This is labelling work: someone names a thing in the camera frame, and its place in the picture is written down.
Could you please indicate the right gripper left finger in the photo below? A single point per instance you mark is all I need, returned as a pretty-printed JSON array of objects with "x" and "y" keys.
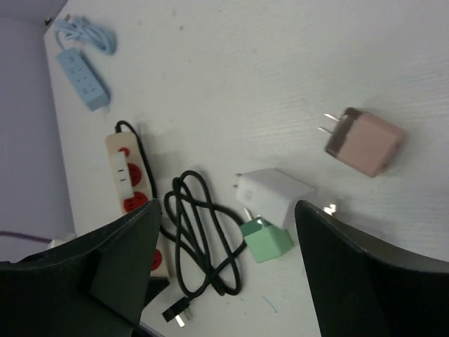
[{"x": 89, "y": 286}]

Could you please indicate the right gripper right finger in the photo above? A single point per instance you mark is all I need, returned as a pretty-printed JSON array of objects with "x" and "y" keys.
[{"x": 363, "y": 286}]

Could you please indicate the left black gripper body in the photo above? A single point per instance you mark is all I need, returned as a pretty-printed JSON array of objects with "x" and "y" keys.
[{"x": 152, "y": 288}]

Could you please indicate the beige red power strip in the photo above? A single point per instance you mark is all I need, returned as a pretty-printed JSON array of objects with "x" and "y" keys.
[{"x": 132, "y": 184}]

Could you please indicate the green plug adapter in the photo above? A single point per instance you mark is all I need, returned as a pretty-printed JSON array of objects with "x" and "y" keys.
[{"x": 264, "y": 240}]

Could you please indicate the pink plug adapter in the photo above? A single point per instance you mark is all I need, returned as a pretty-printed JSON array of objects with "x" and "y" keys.
[{"x": 363, "y": 141}]

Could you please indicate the light blue power strip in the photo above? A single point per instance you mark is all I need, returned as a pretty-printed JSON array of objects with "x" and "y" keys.
[{"x": 88, "y": 87}]

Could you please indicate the white square plug adapter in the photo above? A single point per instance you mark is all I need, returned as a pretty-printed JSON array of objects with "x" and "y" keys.
[{"x": 330, "y": 208}]

